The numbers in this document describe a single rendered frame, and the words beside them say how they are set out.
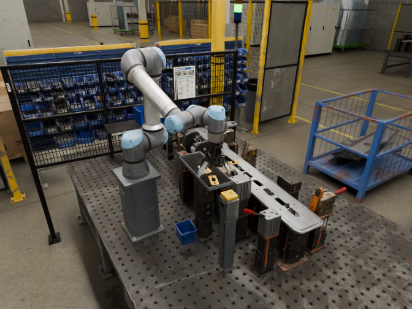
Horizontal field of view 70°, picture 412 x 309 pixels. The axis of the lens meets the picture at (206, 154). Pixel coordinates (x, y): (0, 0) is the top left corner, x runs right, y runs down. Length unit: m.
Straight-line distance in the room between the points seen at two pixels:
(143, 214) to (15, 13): 6.92
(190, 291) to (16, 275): 1.73
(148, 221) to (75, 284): 1.07
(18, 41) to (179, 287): 7.29
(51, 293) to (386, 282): 2.22
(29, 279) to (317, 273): 2.15
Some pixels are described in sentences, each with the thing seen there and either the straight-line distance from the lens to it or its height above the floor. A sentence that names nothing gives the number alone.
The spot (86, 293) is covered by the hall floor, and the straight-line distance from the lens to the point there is 2.59.
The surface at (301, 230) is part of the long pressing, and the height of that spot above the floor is 1.00.
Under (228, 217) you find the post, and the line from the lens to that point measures 1.39.
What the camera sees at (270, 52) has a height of 1.29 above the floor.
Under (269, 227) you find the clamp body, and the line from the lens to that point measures 1.44.
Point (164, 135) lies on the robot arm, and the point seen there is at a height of 1.28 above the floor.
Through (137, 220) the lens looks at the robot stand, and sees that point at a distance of 1.73.
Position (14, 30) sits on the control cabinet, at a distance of 8.19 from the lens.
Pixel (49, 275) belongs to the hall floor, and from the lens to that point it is 2.82.
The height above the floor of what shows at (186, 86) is 1.27.
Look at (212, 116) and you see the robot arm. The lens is 1.25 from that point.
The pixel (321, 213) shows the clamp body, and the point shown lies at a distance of 1.66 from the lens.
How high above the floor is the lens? 1.93
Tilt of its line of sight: 27 degrees down
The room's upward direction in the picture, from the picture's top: 1 degrees clockwise
